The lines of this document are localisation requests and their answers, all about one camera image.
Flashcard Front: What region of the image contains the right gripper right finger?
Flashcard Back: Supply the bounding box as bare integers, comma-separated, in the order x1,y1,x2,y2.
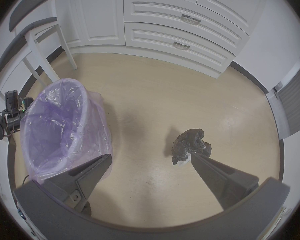
191,152,260,211

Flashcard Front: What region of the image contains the white trash bin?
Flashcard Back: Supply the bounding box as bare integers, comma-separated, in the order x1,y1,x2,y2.
21,80,91,182

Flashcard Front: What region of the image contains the white wardrobe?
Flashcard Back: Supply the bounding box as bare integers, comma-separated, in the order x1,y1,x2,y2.
56,0,268,79

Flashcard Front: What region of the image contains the purple plastic bag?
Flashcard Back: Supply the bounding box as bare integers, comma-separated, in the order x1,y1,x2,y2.
20,78,113,185

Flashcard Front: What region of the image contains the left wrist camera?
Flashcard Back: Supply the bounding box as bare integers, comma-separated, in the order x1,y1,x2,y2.
18,97,34,110

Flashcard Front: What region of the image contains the white chair with grey cushions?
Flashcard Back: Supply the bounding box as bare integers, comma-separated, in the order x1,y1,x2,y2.
0,0,78,102

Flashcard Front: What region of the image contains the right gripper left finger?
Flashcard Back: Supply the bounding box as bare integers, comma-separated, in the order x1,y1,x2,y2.
43,154,113,210

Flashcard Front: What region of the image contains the crumpled black plastic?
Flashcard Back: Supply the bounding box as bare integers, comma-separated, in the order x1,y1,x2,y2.
172,128,213,166

